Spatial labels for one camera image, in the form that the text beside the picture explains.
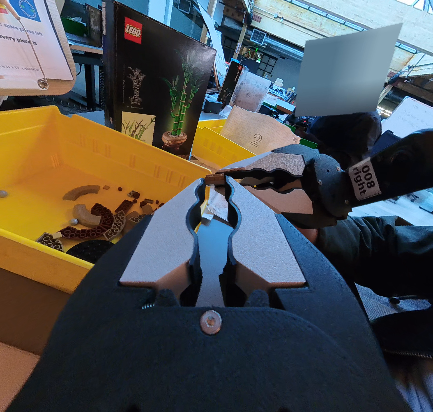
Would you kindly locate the green flat plate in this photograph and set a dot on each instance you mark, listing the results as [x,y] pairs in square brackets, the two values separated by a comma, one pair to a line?
[309,144]

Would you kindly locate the yellow plastic bin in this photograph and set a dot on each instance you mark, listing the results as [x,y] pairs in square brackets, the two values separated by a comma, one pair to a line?
[101,155]
[216,145]

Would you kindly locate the person's right forearm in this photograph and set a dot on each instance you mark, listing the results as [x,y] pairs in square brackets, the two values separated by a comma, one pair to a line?
[372,249]

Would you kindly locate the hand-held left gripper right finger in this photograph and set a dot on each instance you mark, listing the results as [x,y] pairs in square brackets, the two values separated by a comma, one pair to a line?
[267,249]

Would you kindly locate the pile of brown toy bricks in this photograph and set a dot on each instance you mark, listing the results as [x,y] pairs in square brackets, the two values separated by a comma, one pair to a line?
[101,216]

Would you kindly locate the grey wall vent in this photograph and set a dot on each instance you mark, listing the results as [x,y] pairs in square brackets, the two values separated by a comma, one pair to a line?
[258,36]

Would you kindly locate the person's grey sweater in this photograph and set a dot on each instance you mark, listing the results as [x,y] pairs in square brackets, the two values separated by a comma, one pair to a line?
[375,303]

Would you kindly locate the printed instruction sheet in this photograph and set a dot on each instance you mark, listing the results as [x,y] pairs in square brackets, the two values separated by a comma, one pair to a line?
[33,47]

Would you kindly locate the person's dark jacket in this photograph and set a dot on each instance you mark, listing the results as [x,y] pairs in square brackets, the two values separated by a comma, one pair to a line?
[338,131]

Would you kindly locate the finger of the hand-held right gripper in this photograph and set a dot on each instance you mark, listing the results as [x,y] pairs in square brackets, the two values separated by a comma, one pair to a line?
[274,163]
[294,202]

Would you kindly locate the black bamboo brick set box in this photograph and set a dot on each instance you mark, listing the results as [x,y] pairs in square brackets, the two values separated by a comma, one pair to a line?
[152,80]

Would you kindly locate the tan numbered paper bag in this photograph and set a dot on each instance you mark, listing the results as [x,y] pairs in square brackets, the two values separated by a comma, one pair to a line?
[257,128]

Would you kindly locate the black round brick plate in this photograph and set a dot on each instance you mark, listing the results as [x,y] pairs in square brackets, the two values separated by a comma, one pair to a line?
[88,251]

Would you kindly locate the small reddish brown toy brick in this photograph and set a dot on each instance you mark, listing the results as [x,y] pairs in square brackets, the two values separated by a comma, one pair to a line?
[216,180]

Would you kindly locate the small black box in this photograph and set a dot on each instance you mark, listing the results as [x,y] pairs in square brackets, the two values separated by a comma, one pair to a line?
[212,107]

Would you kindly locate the person's right hand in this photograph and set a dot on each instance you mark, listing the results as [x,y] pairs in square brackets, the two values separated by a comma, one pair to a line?
[309,235]

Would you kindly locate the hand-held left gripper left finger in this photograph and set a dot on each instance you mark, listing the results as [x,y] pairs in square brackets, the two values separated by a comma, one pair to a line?
[159,249]

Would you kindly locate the black cardboard box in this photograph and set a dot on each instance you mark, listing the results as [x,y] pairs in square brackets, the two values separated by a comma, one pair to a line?
[230,80]

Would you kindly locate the whiteboard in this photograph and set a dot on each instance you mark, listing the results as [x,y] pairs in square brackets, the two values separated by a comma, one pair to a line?
[409,118]

